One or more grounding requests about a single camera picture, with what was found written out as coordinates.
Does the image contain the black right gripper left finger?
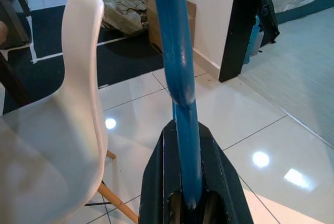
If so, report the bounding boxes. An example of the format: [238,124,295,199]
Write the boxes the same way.
[138,119,187,224]

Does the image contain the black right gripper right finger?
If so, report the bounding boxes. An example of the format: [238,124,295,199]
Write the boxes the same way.
[197,122,255,224]

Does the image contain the blue plastic hanger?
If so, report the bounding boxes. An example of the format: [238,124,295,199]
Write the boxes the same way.
[149,0,205,212]

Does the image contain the white plastic chair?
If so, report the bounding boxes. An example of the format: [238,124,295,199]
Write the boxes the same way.
[0,0,139,224]

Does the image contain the black floor carpet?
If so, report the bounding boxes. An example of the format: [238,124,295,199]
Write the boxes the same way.
[1,4,168,116]

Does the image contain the blue water bottle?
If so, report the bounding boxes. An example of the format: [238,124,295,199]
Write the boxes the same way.
[243,15,260,65]

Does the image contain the white plastic bottle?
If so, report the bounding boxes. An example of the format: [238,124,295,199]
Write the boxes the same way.
[250,29,265,57]

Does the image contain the brown cardboard box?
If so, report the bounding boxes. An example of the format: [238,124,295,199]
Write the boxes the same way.
[145,0,198,53]

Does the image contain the dark green backpack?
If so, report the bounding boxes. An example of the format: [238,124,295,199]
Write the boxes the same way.
[257,0,281,48]

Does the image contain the black door frame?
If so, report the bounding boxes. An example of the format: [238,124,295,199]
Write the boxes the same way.
[218,0,269,83]

